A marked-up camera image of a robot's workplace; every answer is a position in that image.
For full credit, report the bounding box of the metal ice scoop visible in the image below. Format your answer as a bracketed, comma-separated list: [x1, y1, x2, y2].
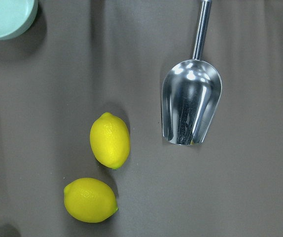
[161, 0, 222, 145]

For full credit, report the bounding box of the yellow lemon near scoop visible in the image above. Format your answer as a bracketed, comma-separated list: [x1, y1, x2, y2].
[90, 112, 130, 169]

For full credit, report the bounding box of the yellow lemon far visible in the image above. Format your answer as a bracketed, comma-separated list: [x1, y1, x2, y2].
[64, 178, 118, 223]

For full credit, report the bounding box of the mint green bowl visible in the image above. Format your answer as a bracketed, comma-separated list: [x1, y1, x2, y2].
[0, 0, 38, 40]

